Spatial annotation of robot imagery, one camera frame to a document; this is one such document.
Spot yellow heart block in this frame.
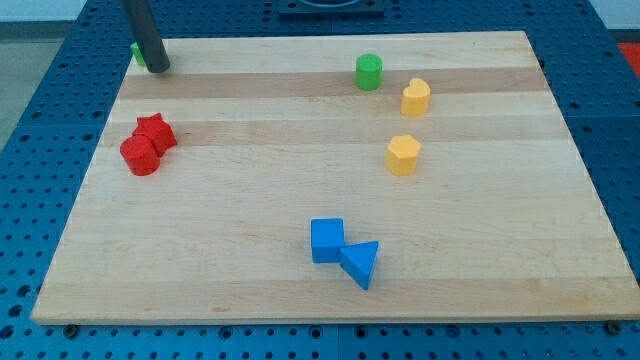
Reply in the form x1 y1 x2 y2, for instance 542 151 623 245
400 78 431 117

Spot green cylinder block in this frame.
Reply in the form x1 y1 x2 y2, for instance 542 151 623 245
355 54 383 91

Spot light wooden board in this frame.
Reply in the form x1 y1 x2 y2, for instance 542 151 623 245
31 31 639 325

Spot red cylinder block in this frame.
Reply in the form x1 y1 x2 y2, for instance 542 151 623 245
120 135 160 176

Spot blue cube block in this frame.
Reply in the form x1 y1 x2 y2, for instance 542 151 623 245
310 218 345 263

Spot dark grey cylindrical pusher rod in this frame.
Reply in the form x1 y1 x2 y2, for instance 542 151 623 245
121 0 170 74

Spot yellow hexagon block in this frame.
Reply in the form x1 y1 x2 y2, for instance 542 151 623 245
386 135 422 176

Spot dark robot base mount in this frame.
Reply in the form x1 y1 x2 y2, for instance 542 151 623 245
276 0 386 17

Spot red star block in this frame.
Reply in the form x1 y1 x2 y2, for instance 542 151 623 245
132 113 178 157

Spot blue triangle block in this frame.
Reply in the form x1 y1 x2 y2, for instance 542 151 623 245
339 241 379 290

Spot green star block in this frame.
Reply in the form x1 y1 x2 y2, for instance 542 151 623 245
130 42 146 67

